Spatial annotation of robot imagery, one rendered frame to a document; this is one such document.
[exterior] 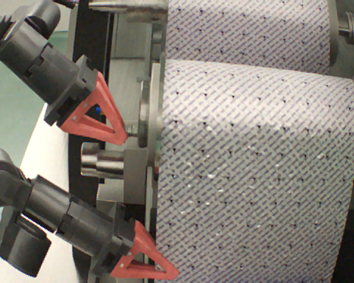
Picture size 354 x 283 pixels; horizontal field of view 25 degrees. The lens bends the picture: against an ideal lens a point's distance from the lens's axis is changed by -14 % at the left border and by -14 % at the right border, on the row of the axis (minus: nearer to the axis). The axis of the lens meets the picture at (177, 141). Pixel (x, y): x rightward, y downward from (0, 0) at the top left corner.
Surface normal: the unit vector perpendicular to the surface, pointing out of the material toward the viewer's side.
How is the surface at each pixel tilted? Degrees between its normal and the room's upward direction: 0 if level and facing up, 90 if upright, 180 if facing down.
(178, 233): 90
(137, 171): 90
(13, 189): 82
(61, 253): 0
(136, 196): 90
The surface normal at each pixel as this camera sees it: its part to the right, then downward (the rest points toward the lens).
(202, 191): 0.00, 0.35
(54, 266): 0.06, -0.94
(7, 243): 0.36, 0.22
